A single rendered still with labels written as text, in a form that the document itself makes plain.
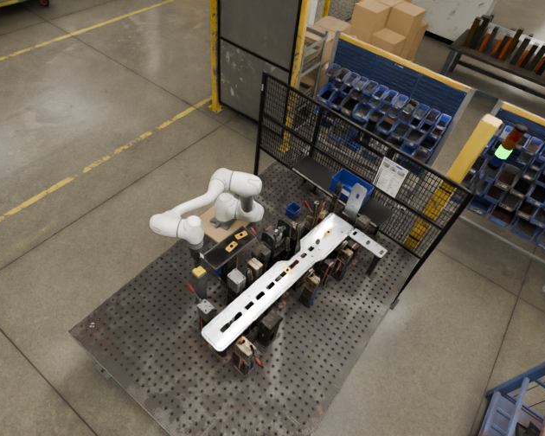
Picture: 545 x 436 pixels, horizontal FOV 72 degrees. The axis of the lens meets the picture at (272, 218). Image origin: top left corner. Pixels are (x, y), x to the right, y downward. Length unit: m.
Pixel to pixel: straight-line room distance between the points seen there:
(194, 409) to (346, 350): 1.06
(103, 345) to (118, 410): 0.74
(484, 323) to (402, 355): 0.95
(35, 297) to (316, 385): 2.56
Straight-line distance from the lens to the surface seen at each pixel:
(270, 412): 2.58
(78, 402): 3.49
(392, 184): 3.03
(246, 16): 4.64
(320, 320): 2.83
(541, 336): 4.56
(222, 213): 3.04
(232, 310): 2.46
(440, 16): 8.80
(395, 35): 6.66
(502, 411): 3.77
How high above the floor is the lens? 3.21
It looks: 50 degrees down
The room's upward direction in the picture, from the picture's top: 9 degrees clockwise
